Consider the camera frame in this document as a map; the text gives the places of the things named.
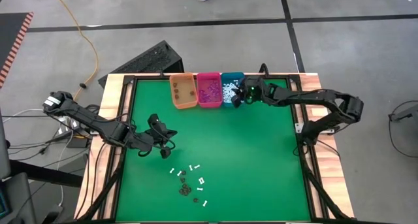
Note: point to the orange plastic bin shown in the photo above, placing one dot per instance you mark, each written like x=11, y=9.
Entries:
x=184, y=100

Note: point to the grey metal post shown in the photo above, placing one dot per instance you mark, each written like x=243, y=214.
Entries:
x=4, y=145

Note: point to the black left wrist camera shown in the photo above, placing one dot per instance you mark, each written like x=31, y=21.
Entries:
x=153, y=119

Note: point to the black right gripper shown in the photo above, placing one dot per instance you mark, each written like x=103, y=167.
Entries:
x=253, y=90

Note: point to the black floor bar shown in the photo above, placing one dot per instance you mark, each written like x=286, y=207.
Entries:
x=45, y=173

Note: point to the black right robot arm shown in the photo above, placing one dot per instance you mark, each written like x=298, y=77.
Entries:
x=313, y=98

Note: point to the green table mat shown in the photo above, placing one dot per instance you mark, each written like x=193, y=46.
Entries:
x=245, y=158

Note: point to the black table frame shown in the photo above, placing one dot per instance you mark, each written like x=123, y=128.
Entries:
x=277, y=77

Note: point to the black frame hook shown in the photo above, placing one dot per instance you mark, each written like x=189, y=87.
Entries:
x=264, y=69

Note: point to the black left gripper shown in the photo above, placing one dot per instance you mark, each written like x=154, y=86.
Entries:
x=156, y=137

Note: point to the blue plastic bin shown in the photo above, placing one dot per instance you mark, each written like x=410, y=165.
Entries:
x=228, y=77

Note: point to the pink plastic bin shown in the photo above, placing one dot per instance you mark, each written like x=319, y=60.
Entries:
x=209, y=78

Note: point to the black mat orange striped edge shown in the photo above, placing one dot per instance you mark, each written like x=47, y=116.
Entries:
x=9, y=34

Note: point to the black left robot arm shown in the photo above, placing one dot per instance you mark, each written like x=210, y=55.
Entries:
x=94, y=122

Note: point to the black perforated metal case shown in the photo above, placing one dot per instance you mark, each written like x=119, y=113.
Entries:
x=147, y=59

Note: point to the wooden table side board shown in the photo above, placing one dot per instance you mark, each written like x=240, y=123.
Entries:
x=333, y=171
x=93, y=171

